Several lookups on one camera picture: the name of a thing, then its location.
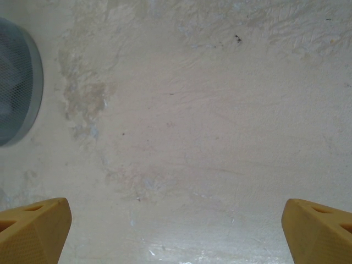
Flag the grey mesh waste bin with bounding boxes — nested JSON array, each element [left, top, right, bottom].
[[0, 16, 45, 148]]

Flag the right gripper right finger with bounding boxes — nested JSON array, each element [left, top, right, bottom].
[[280, 198, 352, 264]]

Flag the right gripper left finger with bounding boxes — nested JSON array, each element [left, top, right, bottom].
[[0, 197, 73, 264]]

